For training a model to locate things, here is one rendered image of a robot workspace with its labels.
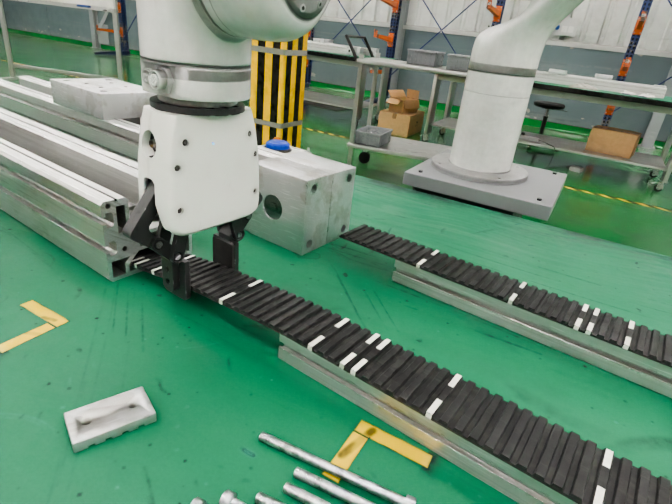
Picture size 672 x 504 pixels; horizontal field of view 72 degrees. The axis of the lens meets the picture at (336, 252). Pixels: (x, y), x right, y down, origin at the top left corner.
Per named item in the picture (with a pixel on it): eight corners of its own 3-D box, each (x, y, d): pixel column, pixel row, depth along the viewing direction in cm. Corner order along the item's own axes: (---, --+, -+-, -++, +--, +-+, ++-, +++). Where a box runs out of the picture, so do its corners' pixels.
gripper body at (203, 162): (173, 100, 32) (180, 246, 37) (275, 94, 39) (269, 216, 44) (112, 83, 35) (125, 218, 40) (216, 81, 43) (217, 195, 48)
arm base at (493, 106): (452, 152, 105) (470, 65, 97) (537, 172, 96) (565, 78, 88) (415, 166, 91) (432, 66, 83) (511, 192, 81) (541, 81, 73)
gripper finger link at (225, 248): (233, 218, 43) (233, 280, 46) (258, 211, 46) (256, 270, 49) (211, 209, 45) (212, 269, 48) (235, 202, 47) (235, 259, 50)
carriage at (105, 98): (165, 131, 82) (163, 91, 79) (105, 138, 73) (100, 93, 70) (114, 114, 90) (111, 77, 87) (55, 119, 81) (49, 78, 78)
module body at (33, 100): (298, 215, 68) (302, 158, 64) (248, 232, 60) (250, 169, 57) (38, 114, 108) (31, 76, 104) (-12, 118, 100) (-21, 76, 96)
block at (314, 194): (357, 229, 65) (366, 164, 61) (301, 256, 56) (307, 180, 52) (308, 211, 70) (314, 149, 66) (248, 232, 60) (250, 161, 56)
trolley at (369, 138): (465, 181, 389) (495, 51, 345) (461, 199, 341) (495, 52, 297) (349, 159, 413) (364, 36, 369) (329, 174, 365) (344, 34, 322)
